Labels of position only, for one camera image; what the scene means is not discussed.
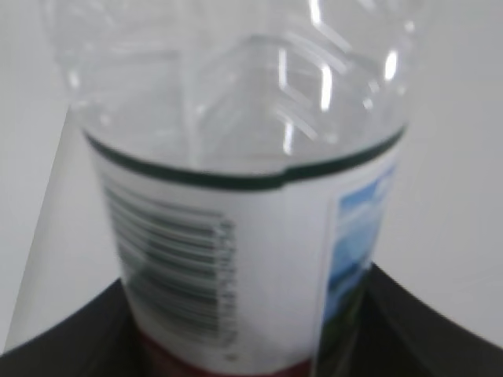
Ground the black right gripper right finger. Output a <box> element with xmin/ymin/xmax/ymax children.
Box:
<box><xmin>314</xmin><ymin>262</ymin><xmax>503</xmax><ymax>377</ymax></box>

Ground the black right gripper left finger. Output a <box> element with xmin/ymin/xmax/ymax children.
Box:
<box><xmin>1</xmin><ymin>280</ymin><xmax>148</xmax><ymax>377</ymax></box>

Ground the clear plastic water bottle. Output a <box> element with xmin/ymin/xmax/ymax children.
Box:
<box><xmin>42</xmin><ymin>1</ymin><xmax>427</xmax><ymax>376</ymax></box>

